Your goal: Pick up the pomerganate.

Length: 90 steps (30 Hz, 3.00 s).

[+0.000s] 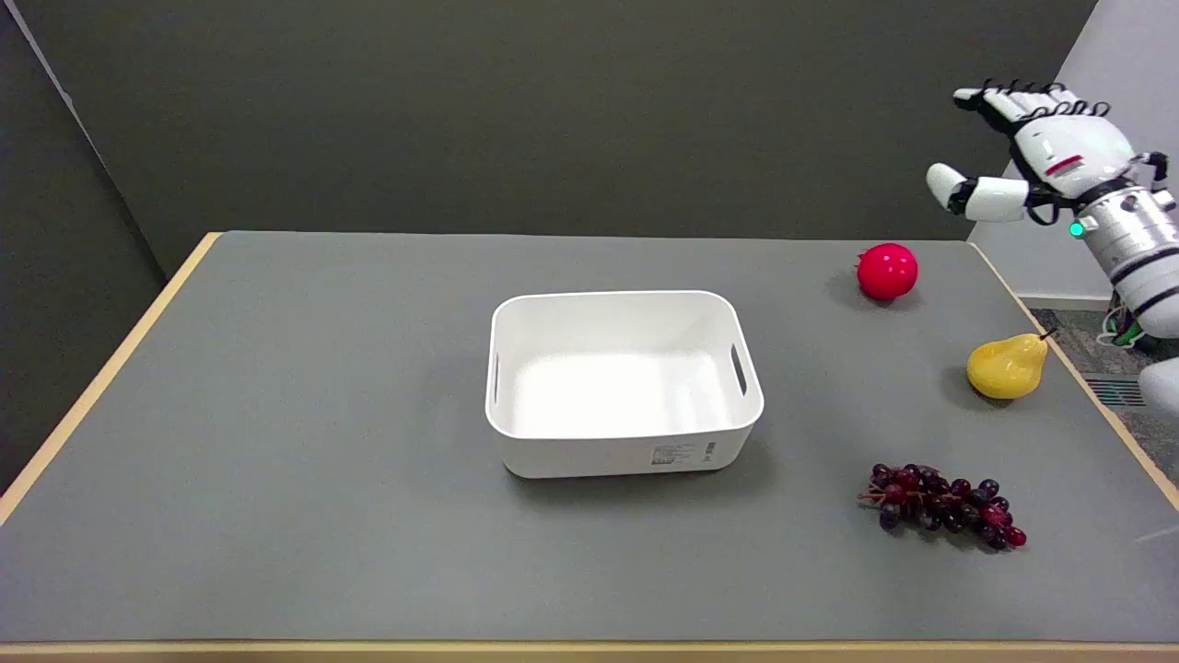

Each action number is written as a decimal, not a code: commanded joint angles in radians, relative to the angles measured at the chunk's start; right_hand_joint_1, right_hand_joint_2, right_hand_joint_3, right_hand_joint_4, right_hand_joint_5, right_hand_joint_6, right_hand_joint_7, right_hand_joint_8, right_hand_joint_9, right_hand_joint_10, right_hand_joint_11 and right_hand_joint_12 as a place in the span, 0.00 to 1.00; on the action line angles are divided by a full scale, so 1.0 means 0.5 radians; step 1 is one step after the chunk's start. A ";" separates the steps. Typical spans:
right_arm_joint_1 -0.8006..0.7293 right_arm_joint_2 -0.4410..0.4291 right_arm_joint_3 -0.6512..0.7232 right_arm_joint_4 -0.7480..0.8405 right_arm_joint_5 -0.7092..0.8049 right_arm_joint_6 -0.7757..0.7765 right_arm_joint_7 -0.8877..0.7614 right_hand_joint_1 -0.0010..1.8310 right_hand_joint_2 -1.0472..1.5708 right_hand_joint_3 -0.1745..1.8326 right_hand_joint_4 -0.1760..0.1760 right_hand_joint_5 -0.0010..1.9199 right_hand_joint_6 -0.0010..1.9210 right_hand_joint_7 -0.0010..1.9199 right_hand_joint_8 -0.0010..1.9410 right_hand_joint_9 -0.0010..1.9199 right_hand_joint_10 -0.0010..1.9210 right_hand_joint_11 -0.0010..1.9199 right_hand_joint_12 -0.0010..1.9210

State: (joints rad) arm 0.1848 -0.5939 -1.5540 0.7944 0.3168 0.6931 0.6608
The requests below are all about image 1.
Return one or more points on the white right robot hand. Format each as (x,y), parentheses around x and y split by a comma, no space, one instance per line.
(1059,152)

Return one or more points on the red pomegranate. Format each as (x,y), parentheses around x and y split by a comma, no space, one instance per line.
(887,271)

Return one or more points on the yellow pear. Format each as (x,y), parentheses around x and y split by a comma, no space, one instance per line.
(1007,366)

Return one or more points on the purple grape bunch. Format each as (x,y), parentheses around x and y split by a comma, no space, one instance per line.
(944,505)

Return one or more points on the white plastic storage bin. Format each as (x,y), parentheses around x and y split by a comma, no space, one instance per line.
(624,382)

